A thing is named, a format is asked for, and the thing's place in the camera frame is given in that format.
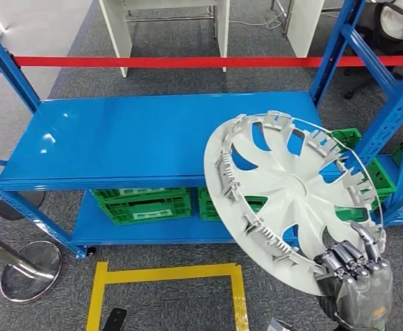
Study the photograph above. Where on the white desk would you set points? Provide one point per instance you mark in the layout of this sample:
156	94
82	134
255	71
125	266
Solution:
304	27
118	32

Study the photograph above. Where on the dark grey robot foot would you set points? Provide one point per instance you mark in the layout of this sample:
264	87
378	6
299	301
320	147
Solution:
115	320

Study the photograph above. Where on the black stanchion post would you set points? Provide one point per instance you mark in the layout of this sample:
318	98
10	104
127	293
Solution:
22	205

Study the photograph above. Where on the grey plastic wheel cover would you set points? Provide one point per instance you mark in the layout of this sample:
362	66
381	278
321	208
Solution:
290	187

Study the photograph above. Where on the black office chair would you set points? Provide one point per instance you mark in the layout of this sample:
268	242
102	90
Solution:
373	36

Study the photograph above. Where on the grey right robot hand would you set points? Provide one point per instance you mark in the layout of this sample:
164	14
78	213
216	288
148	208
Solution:
366	292

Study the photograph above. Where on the chrome stanchion post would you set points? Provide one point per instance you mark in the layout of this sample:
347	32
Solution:
14	61
32	274

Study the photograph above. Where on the yellow tape square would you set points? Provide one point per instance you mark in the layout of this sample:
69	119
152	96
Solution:
170	272

